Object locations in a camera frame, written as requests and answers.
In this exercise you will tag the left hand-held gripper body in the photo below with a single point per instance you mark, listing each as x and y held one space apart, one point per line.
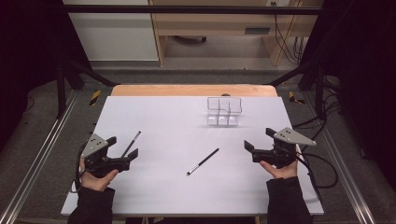
95 146

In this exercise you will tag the aluminium floor rail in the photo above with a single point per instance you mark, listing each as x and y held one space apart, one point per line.
345 174
34 161

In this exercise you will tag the white cabinet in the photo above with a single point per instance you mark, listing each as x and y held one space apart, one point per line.
115 37

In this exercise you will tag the black metal frame crossbar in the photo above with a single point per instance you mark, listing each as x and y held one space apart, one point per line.
186 9

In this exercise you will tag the wooden table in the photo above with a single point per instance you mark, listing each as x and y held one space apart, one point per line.
193 90

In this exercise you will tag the white table board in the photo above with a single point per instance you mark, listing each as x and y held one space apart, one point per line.
186 186

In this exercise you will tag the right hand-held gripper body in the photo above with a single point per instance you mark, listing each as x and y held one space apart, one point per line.
289 140

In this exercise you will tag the clear acrylic organizer box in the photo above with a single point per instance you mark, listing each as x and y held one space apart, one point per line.
224 111

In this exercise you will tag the light wooden desk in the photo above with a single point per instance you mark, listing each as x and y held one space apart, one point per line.
218 21

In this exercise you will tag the black metal frame strut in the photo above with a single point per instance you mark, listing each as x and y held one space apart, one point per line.
62 87
319 87

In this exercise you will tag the person's left hand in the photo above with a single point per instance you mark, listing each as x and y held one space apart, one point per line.
98 182

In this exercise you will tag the person's right hand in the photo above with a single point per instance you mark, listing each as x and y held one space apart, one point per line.
281 171

